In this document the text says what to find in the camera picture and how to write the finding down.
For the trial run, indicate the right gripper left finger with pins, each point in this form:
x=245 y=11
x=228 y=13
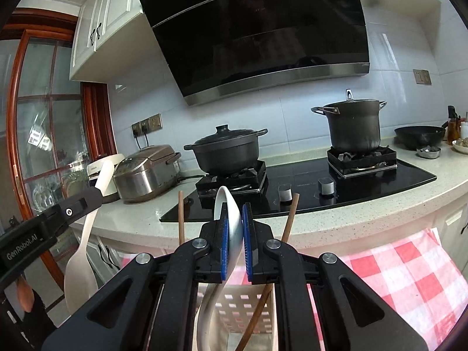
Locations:
x=150 y=304

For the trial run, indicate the red white checkered tablecloth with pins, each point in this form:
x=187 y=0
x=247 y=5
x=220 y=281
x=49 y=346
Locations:
x=416 y=277

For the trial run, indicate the black wok pan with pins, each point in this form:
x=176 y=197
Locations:
x=416 y=137

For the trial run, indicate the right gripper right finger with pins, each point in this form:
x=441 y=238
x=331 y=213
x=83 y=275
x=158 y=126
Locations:
x=323 y=305

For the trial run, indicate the white upper cabinet left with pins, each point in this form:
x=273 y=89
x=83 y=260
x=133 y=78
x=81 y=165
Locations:
x=111 y=37

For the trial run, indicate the black casserole pot with lid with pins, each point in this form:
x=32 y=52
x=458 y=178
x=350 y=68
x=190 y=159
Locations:
x=227 y=151

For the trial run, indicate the wall switch plate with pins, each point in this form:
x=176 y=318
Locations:
x=422 y=77

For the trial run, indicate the cream perforated utensil basket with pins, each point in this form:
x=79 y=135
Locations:
x=232 y=313

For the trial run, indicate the white lower kitchen cabinets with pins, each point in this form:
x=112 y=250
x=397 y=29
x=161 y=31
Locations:
x=137 y=228

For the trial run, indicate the small steel bowl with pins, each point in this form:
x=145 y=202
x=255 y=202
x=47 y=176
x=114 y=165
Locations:
x=429 y=152

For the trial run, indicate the wooden chopstick in basket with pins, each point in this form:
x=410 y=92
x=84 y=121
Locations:
x=181 y=225
x=271 y=244

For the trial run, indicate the white plate with food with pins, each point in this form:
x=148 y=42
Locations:
x=461 y=145

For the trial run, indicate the wall power socket strip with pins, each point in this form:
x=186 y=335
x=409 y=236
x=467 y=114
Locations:
x=146 y=126

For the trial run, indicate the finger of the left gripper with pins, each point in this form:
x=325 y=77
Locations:
x=59 y=217

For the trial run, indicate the red wooden glass door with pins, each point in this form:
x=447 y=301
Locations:
x=51 y=127

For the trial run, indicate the wooden chopstick in basket right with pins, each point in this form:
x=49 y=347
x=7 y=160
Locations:
x=271 y=244

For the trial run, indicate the wooden chopstick in basket left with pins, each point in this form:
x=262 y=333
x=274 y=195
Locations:
x=181 y=225

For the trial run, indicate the black range hood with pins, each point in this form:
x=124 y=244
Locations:
x=219 y=48

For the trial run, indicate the stainless steel rice cooker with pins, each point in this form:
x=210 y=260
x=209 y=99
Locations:
x=147 y=173

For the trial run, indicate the white ceramic spoon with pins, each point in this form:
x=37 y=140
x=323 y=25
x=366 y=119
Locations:
x=223 y=259

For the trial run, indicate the tall black stock pot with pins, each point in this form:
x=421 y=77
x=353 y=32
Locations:
x=354 y=124

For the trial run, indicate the black glass gas hob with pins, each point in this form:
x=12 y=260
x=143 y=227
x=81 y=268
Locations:
x=337 y=180

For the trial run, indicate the brown condiment bottle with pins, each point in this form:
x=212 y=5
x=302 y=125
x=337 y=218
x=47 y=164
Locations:
x=453 y=129

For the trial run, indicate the white electric cooker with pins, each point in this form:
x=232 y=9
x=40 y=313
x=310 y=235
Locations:
x=109 y=194

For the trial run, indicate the white rice paddle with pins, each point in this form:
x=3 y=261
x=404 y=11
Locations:
x=79 y=281

